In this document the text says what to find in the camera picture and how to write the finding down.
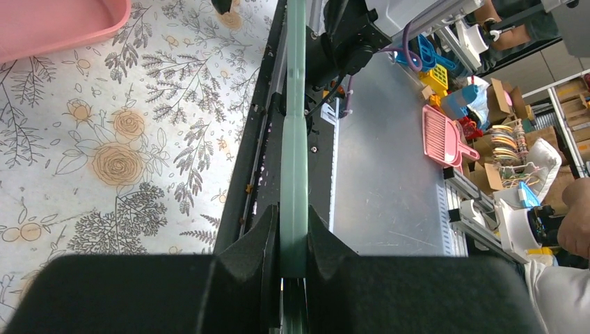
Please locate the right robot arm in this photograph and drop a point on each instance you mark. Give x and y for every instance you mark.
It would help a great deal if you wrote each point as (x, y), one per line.
(343, 35)

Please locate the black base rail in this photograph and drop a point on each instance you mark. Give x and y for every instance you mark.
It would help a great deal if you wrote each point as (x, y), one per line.
(255, 182)

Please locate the pink dustpan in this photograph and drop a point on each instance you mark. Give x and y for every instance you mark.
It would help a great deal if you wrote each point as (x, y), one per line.
(31, 28)

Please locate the blue plastic basket background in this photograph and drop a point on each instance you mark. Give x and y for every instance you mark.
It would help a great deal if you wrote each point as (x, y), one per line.
(430, 58)

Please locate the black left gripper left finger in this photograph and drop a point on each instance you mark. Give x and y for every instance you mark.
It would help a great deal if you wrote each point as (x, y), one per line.
(236, 291)

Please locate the floral table mat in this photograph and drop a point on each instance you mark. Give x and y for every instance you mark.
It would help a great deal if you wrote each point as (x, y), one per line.
(127, 146)

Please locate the pink slotted scoop background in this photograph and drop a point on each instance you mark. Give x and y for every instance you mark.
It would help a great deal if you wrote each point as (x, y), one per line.
(442, 141)

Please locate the person hand background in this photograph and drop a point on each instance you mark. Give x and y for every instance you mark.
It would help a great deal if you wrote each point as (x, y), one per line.
(573, 233)

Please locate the green hand brush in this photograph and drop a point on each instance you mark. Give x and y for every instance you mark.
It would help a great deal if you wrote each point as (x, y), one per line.
(294, 177)

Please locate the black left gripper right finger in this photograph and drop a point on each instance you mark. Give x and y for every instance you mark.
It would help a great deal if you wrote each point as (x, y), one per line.
(350, 293)

